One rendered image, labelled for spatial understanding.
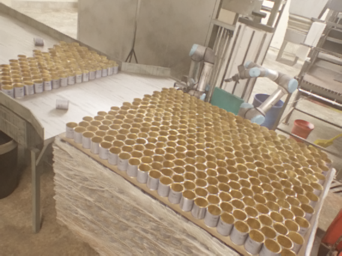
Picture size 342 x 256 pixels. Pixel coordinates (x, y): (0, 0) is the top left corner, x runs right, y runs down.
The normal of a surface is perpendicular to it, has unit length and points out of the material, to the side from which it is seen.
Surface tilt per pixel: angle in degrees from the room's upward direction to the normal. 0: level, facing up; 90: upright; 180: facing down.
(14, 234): 0
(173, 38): 90
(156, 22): 90
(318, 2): 99
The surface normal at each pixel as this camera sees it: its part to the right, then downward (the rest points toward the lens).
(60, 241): 0.22, -0.84
